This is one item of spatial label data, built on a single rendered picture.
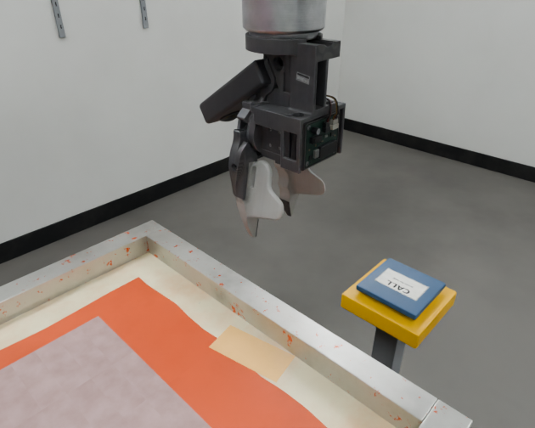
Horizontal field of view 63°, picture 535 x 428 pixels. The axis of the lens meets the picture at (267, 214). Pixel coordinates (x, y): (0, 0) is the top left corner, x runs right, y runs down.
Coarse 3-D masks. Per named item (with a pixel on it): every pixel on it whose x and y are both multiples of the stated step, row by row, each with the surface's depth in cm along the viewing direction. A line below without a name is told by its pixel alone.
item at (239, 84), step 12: (240, 72) 42; (252, 72) 40; (264, 72) 40; (228, 84) 44; (240, 84) 42; (252, 84) 41; (264, 84) 40; (216, 96) 46; (228, 96) 44; (240, 96) 43; (204, 108) 48; (216, 108) 46; (228, 108) 45; (240, 108) 47; (216, 120) 48; (228, 120) 48
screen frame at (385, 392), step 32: (96, 256) 69; (128, 256) 74; (160, 256) 74; (192, 256) 69; (0, 288) 63; (32, 288) 63; (64, 288) 67; (224, 288) 63; (256, 288) 63; (0, 320) 61; (256, 320) 60; (288, 320) 57; (320, 352) 52; (352, 352) 52; (352, 384) 50; (384, 384) 48; (384, 416) 48; (416, 416) 45; (448, 416) 45
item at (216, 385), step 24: (216, 360) 56; (168, 384) 53; (192, 384) 53; (216, 384) 53; (240, 384) 53; (264, 384) 53; (144, 408) 50; (168, 408) 50; (192, 408) 50; (216, 408) 50; (240, 408) 50; (264, 408) 50; (288, 408) 50
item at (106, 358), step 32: (128, 288) 68; (64, 320) 62; (96, 320) 62; (128, 320) 62; (160, 320) 62; (192, 320) 62; (0, 352) 57; (32, 352) 57; (64, 352) 57; (96, 352) 57; (128, 352) 57; (160, 352) 57; (192, 352) 57; (0, 384) 53; (32, 384) 53; (64, 384) 53; (96, 384) 53; (128, 384) 53; (160, 384) 53; (0, 416) 49; (32, 416) 49; (64, 416) 49; (96, 416) 49
